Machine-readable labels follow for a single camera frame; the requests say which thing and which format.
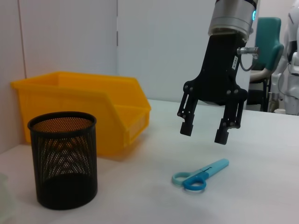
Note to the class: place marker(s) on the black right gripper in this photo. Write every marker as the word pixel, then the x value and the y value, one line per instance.
pixel 217 77

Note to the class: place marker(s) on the blue scissors with sheath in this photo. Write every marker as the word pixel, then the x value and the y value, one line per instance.
pixel 215 166

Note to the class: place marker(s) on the black mesh pen holder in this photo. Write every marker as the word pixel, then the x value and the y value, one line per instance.
pixel 63 175

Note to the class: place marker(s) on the small white cup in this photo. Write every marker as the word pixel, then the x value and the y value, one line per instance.
pixel 279 111

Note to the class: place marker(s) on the white humanoid robot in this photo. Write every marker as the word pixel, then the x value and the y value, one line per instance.
pixel 293 77

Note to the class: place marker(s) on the teal chair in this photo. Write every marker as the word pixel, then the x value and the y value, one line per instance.
pixel 268 46

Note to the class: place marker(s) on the yellow plastic bin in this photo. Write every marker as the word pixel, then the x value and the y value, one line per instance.
pixel 70 98

